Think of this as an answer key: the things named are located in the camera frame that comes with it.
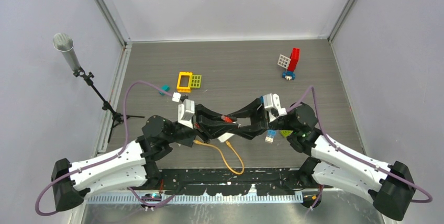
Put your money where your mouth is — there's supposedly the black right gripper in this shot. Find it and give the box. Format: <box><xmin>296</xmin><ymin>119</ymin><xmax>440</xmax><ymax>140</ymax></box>
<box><xmin>226</xmin><ymin>97</ymin><xmax>297</xmax><ymax>139</ymax></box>

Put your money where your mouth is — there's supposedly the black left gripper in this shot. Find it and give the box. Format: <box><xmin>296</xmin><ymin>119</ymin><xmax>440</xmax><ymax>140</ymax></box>
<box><xmin>165</xmin><ymin>103</ymin><xmax>238</xmax><ymax>144</ymax></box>

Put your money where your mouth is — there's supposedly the yellow ethernet cable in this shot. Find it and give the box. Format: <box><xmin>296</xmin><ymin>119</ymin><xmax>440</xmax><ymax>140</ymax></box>
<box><xmin>193</xmin><ymin>139</ymin><xmax>245</xmax><ymax>176</ymax></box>

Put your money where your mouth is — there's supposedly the white square switch box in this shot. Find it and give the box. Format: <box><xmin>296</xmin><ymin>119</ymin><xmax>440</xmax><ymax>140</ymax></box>
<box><xmin>217</xmin><ymin>132</ymin><xmax>234</xmax><ymax>143</ymax></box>

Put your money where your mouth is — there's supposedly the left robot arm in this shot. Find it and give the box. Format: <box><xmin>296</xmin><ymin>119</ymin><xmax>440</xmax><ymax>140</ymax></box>
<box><xmin>51</xmin><ymin>100</ymin><xmax>239</xmax><ymax>212</ymax></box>

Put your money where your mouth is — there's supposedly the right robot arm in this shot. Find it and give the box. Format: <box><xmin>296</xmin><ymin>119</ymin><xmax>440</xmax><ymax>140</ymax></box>
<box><xmin>228</xmin><ymin>94</ymin><xmax>417</xmax><ymax>221</ymax></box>

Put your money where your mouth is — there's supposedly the light blue white brick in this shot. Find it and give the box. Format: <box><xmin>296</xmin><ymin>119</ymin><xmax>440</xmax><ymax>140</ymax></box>
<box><xmin>265</xmin><ymin>130</ymin><xmax>276</xmax><ymax>143</ymax></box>

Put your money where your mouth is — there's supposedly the lime green flat brick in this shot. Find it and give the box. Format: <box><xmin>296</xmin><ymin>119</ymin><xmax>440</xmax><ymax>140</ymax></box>
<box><xmin>280</xmin><ymin>130</ymin><xmax>293</xmax><ymax>138</ymax></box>

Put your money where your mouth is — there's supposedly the lime green lattice piece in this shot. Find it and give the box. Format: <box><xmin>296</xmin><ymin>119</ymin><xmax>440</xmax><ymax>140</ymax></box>
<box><xmin>190</xmin><ymin>74</ymin><xmax>202</xmax><ymax>89</ymax></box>

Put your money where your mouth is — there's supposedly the teal toy block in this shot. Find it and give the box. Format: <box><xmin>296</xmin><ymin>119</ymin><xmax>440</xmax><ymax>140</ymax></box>
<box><xmin>159</xmin><ymin>84</ymin><xmax>170</xmax><ymax>96</ymax></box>

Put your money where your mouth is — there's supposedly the blue toy brick base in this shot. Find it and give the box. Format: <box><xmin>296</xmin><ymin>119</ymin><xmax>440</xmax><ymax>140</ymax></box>
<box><xmin>282</xmin><ymin>71</ymin><xmax>296</xmax><ymax>81</ymax></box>

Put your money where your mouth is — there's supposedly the white toy lattice piece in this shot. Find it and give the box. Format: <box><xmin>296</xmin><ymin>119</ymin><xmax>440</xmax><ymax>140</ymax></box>
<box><xmin>277</xmin><ymin>54</ymin><xmax>291</xmax><ymax>70</ymax></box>

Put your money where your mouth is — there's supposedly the red toy brick tower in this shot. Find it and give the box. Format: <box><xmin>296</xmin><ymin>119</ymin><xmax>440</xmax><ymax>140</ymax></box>
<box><xmin>287</xmin><ymin>48</ymin><xmax>300</xmax><ymax>72</ymax></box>

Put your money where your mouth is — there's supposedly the black microphone stand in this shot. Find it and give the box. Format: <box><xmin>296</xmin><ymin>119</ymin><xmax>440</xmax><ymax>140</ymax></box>
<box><xmin>73</xmin><ymin>68</ymin><xmax>145</xmax><ymax>143</ymax></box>

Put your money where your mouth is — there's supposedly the silver microphone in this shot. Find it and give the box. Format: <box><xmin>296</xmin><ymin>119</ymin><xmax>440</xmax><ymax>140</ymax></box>
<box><xmin>52</xmin><ymin>33</ymin><xmax>82</xmax><ymax>72</ymax></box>

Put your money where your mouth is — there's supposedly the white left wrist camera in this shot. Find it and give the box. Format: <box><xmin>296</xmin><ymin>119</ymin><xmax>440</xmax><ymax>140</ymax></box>
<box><xmin>172</xmin><ymin>92</ymin><xmax>195</xmax><ymax>129</ymax></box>

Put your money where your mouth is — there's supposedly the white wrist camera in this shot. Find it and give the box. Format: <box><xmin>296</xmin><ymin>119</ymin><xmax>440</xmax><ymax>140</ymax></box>
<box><xmin>172</xmin><ymin>92</ymin><xmax>195</xmax><ymax>129</ymax></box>
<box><xmin>262</xmin><ymin>93</ymin><xmax>287</xmax><ymax>122</ymax></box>

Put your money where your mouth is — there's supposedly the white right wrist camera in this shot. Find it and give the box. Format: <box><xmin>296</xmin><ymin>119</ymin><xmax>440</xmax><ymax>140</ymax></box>
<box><xmin>262</xmin><ymin>93</ymin><xmax>287</xmax><ymax>122</ymax></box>

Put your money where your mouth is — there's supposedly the yellow toy window frame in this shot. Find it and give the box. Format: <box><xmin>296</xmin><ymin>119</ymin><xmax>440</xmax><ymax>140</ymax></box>
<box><xmin>176</xmin><ymin>72</ymin><xmax>193</xmax><ymax>93</ymax></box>

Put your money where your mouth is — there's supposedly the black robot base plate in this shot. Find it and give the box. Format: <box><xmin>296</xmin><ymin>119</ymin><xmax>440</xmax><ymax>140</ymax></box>
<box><xmin>139</xmin><ymin>167</ymin><xmax>319</xmax><ymax>196</ymax></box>

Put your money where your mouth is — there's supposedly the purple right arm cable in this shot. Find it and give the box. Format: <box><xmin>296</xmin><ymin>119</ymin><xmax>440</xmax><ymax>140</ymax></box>
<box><xmin>286</xmin><ymin>85</ymin><xmax>434</xmax><ymax>212</ymax></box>

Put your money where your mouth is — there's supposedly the white perforated cable tray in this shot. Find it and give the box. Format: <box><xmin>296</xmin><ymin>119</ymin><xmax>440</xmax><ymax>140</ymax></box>
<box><xmin>86</xmin><ymin>192</ymin><xmax>303</xmax><ymax>204</ymax></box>

